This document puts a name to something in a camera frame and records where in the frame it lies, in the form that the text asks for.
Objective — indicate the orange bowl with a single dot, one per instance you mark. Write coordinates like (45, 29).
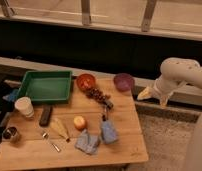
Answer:
(85, 81)

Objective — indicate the green plastic tray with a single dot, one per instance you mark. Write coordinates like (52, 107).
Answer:
(46, 87)

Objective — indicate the white paper cup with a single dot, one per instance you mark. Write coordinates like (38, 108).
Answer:
(25, 107)

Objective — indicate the purple bowl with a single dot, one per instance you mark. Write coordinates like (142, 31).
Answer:
(123, 82)

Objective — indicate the blue-grey cloth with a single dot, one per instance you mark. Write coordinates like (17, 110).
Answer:
(87, 143)

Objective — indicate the silver fork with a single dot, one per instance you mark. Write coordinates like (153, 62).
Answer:
(46, 137)

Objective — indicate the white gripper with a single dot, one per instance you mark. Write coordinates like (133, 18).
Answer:
(163, 90)

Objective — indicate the blue brush with black handle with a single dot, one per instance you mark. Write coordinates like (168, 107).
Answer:
(108, 132)

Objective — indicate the blue object behind tray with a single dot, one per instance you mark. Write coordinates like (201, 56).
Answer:
(11, 97)

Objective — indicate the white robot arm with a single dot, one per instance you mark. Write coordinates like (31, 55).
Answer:
(176, 73)

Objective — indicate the small metal cup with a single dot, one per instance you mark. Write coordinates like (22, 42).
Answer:
(11, 134)

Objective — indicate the bunch of dark grapes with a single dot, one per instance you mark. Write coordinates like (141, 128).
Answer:
(96, 94)

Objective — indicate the black remote control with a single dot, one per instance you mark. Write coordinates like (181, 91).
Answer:
(46, 115)

